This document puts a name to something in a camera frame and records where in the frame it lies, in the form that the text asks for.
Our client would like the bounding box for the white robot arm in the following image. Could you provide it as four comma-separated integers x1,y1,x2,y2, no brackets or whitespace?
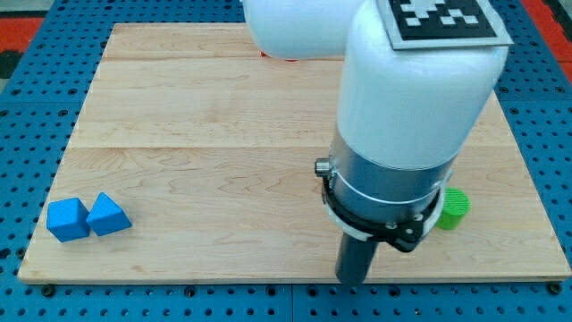
242,0,511,252

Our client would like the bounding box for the wooden board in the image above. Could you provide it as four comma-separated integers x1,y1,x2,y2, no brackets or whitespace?
18,23,571,284

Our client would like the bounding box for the blue cube block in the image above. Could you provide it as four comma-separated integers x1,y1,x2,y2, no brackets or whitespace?
46,198,90,242

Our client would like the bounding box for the black white fiducial marker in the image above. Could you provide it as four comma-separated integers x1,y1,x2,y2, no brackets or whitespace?
375,0,513,50

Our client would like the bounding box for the blue triangular block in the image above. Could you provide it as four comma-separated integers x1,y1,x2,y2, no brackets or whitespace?
87,192,132,236

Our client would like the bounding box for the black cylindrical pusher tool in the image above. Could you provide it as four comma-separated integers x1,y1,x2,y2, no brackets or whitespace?
335,233,378,285

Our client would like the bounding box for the red block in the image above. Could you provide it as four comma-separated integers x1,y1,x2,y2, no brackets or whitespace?
260,51,298,62

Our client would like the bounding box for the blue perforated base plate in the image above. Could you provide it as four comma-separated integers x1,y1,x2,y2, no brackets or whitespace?
1,0,571,321

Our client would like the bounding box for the green cylinder block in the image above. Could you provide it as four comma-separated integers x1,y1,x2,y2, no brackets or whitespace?
437,187,471,230

